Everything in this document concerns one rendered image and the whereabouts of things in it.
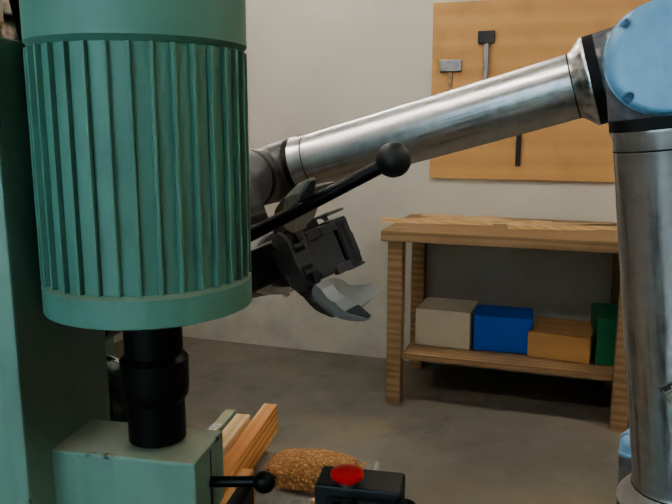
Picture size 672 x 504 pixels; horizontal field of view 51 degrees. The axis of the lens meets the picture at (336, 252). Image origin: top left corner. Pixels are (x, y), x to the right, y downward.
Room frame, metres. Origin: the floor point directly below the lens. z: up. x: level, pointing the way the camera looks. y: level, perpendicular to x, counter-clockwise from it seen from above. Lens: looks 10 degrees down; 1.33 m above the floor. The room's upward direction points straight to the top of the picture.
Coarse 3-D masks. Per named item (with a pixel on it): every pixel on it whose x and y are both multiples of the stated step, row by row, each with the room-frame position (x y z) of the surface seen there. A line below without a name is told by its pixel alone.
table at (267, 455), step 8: (264, 456) 0.86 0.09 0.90; (256, 464) 0.84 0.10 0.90; (264, 464) 0.84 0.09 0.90; (368, 464) 0.84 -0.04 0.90; (376, 464) 0.84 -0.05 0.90; (256, 472) 0.82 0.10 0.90; (256, 496) 0.76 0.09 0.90; (264, 496) 0.76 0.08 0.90; (272, 496) 0.76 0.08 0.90; (280, 496) 0.76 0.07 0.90; (288, 496) 0.76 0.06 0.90; (296, 496) 0.76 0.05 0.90; (304, 496) 0.76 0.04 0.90; (312, 496) 0.76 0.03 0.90
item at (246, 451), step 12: (264, 408) 0.93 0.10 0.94; (276, 408) 0.93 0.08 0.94; (252, 420) 0.88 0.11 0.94; (264, 420) 0.88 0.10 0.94; (276, 420) 0.93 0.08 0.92; (252, 432) 0.85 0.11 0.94; (264, 432) 0.88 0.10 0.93; (240, 444) 0.81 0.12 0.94; (252, 444) 0.83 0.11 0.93; (264, 444) 0.88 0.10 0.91; (228, 456) 0.78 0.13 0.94; (240, 456) 0.78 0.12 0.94; (252, 456) 0.82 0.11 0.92; (228, 468) 0.75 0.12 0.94; (240, 468) 0.78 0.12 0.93; (252, 468) 0.82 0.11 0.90
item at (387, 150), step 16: (400, 144) 0.69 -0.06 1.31; (384, 160) 0.68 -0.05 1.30; (400, 160) 0.68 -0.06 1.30; (352, 176) 0.70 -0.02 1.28; (368, 176) 0.69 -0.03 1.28; (320, 192) 0.70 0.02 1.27; (336, 192) 0.70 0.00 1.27; (288, 208) 0.71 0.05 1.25; (304, 208) 0.70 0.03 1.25; (256, 224) 0.72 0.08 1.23; (272, 224) 0.71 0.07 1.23; (112, 336) 0.76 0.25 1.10
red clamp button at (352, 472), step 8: (344, 464) 0.60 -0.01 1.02; (352, 464) 0.60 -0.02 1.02; (336, 472) 0.58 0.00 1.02; (344, 472) 0.58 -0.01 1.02; (352, 472) 0.58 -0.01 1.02; (360, 472) 0.58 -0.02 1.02; (336, 480) 0.58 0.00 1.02; (344, 480) 0.57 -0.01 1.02; (352, 480) 0.57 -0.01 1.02; (360, 480) 0.58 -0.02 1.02
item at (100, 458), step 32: (64, 448) 0.58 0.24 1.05; (96, 448) 0.58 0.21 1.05; (128, 448) 0.58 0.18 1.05; (160, 448) 0.58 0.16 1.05; (192, 448) 0.58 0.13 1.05; (64, 480) 0.57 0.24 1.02; (96, 480) 0.57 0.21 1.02; (128, 480) 0.56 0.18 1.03; (160, 480) 0.56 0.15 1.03; (192, 480) 0.55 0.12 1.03
